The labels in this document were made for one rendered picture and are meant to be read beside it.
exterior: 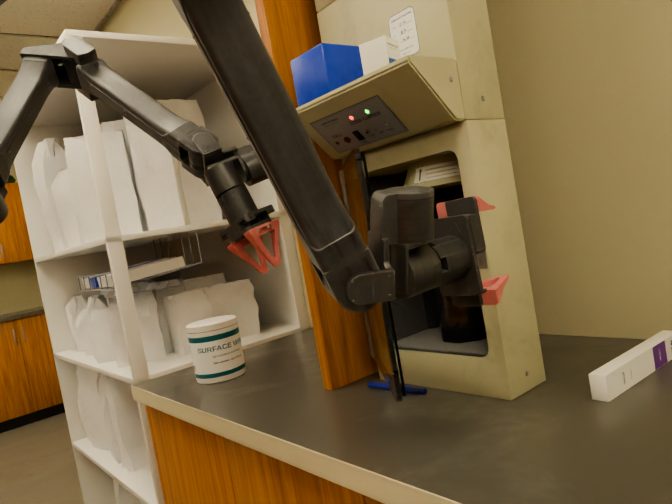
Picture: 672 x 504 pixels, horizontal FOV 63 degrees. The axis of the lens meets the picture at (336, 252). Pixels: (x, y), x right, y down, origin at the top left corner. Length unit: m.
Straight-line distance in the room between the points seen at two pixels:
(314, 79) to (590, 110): 0.60
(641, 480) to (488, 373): 0.34
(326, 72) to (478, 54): 0.26
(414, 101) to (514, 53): 0.53
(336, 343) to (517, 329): 0.39
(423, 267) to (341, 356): 0.59
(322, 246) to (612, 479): 0.43
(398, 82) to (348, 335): 0.55
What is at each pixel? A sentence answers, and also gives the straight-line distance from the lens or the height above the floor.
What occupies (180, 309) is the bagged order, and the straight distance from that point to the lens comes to 2.01.
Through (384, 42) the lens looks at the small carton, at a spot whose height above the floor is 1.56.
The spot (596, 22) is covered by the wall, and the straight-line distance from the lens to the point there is 1.33.
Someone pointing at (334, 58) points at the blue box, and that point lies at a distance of 1.05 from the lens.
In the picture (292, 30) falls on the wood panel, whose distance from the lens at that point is 1.24.
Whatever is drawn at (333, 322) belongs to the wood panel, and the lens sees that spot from 1.17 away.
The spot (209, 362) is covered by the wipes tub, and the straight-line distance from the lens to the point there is 1.44.
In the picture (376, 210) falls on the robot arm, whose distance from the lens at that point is 0.62.
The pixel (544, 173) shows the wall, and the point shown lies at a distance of 1.37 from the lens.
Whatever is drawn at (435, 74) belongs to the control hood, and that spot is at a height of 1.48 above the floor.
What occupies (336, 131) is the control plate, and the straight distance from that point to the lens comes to 1.06.
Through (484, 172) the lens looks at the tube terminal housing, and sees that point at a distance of 0.96.
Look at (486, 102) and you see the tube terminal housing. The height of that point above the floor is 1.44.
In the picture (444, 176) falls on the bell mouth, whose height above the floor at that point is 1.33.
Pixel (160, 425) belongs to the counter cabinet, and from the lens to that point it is 1.61.
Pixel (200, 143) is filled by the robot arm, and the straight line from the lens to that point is 1.03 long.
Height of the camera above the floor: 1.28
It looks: 3 degrees down
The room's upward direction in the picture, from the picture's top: 10 degrees counter-clockwise
